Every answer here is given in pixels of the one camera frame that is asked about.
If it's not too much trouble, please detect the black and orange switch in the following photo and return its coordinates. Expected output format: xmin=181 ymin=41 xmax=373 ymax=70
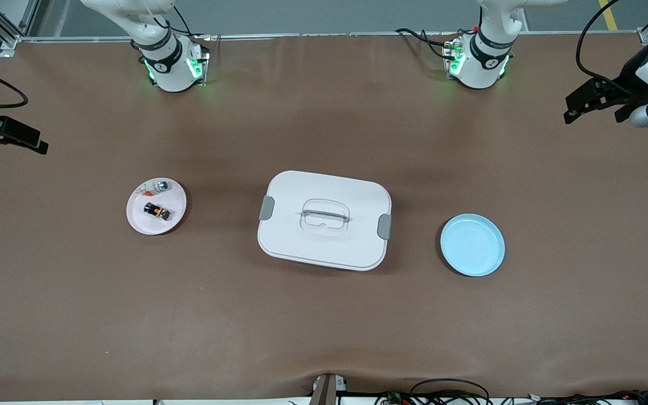
xmin=143 ymin=202 xmax=172 ymax=222

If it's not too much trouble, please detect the small white green toy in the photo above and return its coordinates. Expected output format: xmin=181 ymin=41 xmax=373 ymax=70
xmin=137 ymin=179 xmax=171 ymax=198

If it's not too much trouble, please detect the pink round plate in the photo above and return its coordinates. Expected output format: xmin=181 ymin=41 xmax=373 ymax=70
xmin=126 ymin=178 xmax=187 ymax=236

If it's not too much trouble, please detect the light blue round plate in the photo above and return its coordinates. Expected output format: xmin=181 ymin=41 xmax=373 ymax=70
xmin=439 ymin=213 xmax=506 ymax=277

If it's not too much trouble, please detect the white lidded storage box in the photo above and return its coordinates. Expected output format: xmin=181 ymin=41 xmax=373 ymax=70
xmin=257 ymin=170 xmax=393 ymax=272

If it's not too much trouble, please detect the brown table mat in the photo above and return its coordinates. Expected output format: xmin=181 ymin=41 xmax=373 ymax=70
xmin=0 ymin=33 xmax=648 ymax=402

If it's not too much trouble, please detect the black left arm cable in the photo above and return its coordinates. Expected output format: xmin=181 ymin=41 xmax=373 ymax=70
xmin=576 ymin=0 xmax=648 ymax=96

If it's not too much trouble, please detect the black left base cable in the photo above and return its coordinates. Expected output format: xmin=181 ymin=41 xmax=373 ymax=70
xmin=395 ymin=27 xmax=462 ymax=61

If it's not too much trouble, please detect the black base cable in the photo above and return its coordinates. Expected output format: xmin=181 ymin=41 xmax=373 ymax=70
xmin=395 ymin=27 xmax=462 ymax=61
xmin=158 ymin=6 xmax=196 ymax=38

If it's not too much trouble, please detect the black right base cable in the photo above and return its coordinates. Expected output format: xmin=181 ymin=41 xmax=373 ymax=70
xmin=158 ymin=6 xmax=196 ymax=38

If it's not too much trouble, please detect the black cable bundle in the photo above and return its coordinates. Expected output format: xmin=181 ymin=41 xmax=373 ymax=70
xmin=375 ymin=390 xmax=648 ymax=405

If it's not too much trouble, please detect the black looped cable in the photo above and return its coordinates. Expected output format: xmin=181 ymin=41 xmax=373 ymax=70
xmin=409 ymin=378 xmax=491 ymax=405

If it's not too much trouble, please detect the metal table edge bracket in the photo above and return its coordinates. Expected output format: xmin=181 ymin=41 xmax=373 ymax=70
xmin=310 ymin=373 xmax=348 ymax=405

